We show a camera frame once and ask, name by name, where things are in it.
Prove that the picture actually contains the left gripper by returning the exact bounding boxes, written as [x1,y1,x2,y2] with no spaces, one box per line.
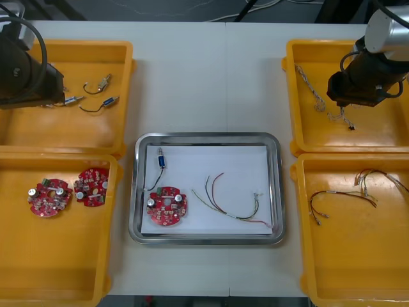
[35,63,66,108]

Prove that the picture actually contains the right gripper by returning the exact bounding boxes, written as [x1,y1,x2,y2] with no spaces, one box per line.
[326,70,361,108]

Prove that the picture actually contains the twisted white wire harness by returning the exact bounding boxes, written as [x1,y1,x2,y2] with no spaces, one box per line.
[327,107,357,131]
[293,65,326,113]

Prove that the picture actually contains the blue-label solenoid with black cable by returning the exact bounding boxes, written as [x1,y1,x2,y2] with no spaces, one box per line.
[79,96,121,113]
[140,146,167,193]
[63,95,84,107]

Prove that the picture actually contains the round red circuit board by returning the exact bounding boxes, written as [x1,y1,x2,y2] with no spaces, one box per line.
[27,178,73,218]
[146,185,189,226]
[73,168,110,208]

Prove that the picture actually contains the yellow-orange plastic bin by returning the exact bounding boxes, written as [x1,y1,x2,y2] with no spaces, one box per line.
[289,152,409,307]
[281,39,409,154]
[0,152,120,304]
[0,38,134,157]

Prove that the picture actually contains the black stand leg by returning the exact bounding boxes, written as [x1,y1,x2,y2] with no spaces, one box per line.
[233,0,259,23]

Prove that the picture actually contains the steel tray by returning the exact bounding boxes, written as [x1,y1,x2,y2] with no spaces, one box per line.
[128,132,286,246]

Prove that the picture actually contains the white sheet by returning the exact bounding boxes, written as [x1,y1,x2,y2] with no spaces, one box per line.
[140,144,274,237]

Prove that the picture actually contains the metal solenoid with black cable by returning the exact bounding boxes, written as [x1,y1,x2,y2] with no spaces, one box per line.
[83,74,113,95]

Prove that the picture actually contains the black frame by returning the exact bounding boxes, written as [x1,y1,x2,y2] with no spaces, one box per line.
[41,0,87,22]

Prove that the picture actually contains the black post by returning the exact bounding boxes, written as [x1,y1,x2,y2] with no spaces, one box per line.
[314,0,339,24]

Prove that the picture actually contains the thin white cord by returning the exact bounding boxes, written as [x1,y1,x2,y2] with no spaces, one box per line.
[107,0,192,17]

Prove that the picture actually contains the white cable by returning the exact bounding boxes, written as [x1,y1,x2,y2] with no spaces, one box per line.
[207,0,284,22]

